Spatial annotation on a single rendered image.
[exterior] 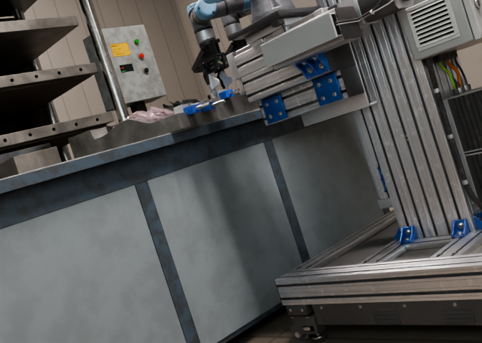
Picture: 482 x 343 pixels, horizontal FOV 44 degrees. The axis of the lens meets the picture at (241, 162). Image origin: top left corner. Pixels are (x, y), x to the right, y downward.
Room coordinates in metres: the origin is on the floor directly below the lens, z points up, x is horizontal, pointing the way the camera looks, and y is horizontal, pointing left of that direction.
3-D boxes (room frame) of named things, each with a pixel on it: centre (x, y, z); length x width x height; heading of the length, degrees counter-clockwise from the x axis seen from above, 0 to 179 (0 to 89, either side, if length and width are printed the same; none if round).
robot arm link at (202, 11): (2.22, -0.06, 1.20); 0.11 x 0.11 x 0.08; 14
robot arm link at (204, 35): (2.31, -0.02, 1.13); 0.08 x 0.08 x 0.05
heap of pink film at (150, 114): (2.23, 0.30, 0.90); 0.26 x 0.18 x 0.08; 61
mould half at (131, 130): (2.23, 0.31, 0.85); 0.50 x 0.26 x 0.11; 61
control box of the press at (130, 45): (3.19, 0.43, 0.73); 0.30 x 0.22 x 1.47; 133
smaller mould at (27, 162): (1.97, 0.68, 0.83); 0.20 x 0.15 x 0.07; 43
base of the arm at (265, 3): (1.94, -0.25, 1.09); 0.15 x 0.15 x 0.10
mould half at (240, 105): (2.53, 0.11, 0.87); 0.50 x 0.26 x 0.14; 43
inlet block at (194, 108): (2.05, 0.10, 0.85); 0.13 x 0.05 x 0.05; 61
